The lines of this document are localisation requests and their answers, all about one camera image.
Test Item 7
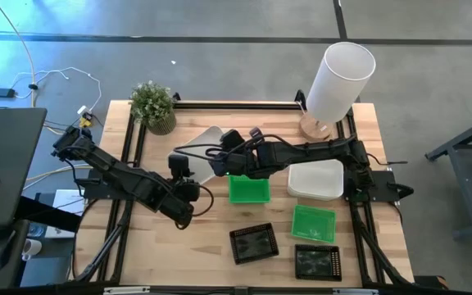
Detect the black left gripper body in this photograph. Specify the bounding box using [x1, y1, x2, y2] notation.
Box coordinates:
[169, 175, 202, 206]

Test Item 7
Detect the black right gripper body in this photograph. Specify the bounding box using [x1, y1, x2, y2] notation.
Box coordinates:
[208, 142, 270, 180]

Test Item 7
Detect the green plastic mesh basket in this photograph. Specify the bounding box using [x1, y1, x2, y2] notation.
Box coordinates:
[291, 204, 338, 244]
[228, 175, 271, 205]

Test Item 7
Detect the small green potted plant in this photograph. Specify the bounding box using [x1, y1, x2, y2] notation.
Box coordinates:
[129, 79, 178, 137]

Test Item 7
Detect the black horizontal beam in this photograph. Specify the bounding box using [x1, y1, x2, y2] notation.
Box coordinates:
[0, 282, 472, 295]

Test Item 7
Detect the white cardboard box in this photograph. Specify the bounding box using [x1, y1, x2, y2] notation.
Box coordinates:
[43, 188, 86, 239]

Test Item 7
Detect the white lamp with wooden base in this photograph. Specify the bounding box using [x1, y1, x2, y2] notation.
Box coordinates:
[298, 41, 378, 143]

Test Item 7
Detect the black flat bar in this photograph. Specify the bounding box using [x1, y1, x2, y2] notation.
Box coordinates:
[13, 195, 84, 234]

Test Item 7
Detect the white mug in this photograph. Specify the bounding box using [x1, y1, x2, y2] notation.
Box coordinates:
[20, 238, 43, 262]

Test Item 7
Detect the large dark grey desk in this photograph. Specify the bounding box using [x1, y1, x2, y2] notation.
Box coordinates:
[0, 107, 48, 229]

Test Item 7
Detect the black computer mouse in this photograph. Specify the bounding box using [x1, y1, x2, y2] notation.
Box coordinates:
[0, 228, 16, 272]

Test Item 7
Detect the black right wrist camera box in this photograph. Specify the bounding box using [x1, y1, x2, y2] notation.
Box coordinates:
[219, 128, 246, 151]

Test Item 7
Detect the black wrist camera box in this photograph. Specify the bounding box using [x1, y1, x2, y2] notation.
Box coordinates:
[167, 153, 192, 179]
[219, 128, 246, 151]

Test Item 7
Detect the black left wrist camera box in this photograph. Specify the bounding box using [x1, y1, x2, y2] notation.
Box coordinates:
[167, 153, 192, 179]

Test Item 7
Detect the black left wrist cable loop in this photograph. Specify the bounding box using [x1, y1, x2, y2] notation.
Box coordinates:
[189, 183, 216, 218]

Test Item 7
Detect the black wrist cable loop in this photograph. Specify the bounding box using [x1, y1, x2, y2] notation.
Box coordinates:
[172, 142, 229, 163]
[189, 183, 216, 218]

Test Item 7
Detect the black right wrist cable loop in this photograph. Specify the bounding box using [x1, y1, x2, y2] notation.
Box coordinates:
[172, 142, 229, 163]

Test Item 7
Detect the black aluminium table frame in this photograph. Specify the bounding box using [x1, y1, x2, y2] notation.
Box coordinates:
[71, 88, 415, 288]

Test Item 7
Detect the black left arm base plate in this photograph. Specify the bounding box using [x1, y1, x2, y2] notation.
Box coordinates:
[74, 167, 143, 201]

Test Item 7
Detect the silver metal bracket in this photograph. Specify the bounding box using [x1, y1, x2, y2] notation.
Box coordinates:
[331, 288, 379, 295]
[102, 286, 152, 295]

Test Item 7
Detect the thin white floor cable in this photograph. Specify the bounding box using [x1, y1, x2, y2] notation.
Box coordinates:
[10, 66, 102, 116]

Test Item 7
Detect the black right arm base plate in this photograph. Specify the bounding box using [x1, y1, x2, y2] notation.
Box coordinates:
[343, 170, 415, 205]

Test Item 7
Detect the pale floor cable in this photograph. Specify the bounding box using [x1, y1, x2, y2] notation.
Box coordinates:
[22, 163, 92, 192]

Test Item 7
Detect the beige floor cable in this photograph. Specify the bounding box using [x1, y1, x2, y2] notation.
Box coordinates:
[0, 0, 37, 108]

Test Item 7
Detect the grey metal table frame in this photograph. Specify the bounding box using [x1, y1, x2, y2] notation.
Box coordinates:
[424, 111, 472, 241]

